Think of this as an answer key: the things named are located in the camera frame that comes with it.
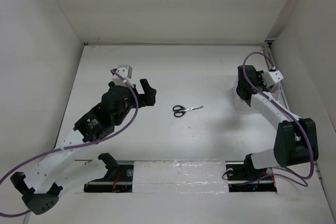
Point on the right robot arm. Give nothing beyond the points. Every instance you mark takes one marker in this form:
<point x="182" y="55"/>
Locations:
<point x="296" y="138"/>

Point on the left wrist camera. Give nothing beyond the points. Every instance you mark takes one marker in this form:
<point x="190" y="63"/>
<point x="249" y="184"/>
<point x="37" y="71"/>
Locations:
<point x="121" y="73"/>

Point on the white divided container right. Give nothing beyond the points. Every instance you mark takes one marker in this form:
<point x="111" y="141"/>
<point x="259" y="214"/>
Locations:
<point x="275" y="89"/>

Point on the white divided container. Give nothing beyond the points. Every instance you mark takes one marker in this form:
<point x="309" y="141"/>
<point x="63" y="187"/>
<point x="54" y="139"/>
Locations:
<point x="275" y="89"/>
<point x="239" y="104"/>

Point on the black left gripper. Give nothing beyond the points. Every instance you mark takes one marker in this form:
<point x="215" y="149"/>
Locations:
<point x="148" y="98"/>

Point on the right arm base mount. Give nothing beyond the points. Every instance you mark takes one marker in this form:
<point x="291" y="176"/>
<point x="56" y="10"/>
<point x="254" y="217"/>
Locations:
<point x="242" y="177"/>

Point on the black handled scissors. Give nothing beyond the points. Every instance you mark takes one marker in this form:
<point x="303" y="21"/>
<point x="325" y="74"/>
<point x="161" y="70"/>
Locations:
<point x="179" y="110"/>

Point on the aluminium rail right side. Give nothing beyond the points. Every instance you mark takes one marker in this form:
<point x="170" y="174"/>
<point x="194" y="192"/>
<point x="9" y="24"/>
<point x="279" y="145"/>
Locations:
<point x="281" y="98"/>

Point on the white divided container left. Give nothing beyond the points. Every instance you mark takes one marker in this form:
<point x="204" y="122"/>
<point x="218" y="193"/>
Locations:
<point x="239" y="104"/>

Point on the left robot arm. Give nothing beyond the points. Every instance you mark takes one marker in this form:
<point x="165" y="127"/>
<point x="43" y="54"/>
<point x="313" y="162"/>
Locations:
<point x="42" y="186"/>

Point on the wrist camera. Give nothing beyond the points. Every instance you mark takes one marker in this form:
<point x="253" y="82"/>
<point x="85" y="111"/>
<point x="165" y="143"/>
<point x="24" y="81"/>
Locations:
<point x="269" y="78"/>
<point x="121" y="73"/>

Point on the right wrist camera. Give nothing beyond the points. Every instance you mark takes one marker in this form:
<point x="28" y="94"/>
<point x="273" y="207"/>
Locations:
<point x="269" y="78"/>

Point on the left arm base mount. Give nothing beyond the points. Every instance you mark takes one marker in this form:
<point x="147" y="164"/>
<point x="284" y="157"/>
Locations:
<point x="117" y="179"/>

